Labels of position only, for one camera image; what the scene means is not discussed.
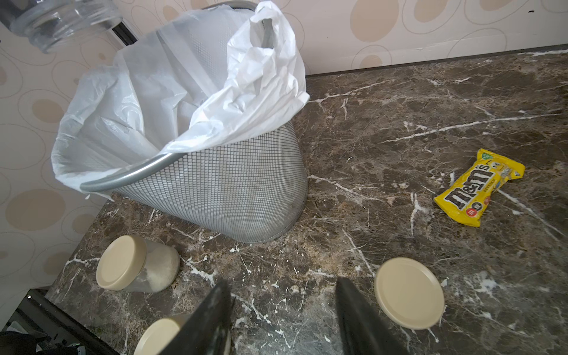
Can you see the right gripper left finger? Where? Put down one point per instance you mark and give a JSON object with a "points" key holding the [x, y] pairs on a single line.
{"points": [[208, 330]]}

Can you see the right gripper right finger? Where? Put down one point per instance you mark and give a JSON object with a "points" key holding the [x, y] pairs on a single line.
{"points": [[361, 329]]}

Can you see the glass rice jar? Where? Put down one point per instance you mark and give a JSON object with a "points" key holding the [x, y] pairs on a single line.
{"points": [[50, 25], [135, 264], [160, 333]]}

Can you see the beige jar lid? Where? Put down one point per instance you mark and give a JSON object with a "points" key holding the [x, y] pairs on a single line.
{"points": [[409, 293]]}

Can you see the metal trash bucket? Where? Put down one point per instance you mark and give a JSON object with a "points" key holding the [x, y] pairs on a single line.
{"points": [[252, 191]]}

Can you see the yellow snack packet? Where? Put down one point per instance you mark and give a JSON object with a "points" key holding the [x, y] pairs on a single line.
{"points": [[467, 199]]}

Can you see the white plastic bin liner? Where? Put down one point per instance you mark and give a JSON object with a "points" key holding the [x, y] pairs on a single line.
{"points": [[210, 78]]}

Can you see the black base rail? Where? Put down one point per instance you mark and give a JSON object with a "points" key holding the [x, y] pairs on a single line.
{"points": [[39, 327]]}

